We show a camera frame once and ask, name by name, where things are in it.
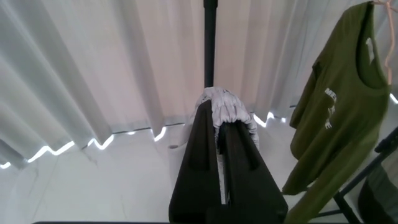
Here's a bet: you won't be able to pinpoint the pink clothes hanger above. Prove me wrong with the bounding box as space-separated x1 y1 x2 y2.
373 0 398 85

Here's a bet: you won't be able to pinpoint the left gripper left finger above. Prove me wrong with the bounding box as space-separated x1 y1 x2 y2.
169 99 224 223

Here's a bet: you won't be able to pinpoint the green long-sleeved shirt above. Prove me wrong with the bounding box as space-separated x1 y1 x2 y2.
281 1 392 224

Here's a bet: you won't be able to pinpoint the black clothes rack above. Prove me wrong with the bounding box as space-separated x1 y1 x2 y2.
203 0 398 223

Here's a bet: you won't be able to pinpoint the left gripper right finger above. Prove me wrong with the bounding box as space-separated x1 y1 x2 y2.
219 120 289 223

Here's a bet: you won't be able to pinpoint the pale grey shorts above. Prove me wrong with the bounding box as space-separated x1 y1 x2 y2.
167 86 261 205

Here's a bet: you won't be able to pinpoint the white curtain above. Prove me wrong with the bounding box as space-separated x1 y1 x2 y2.
0 0 398 169

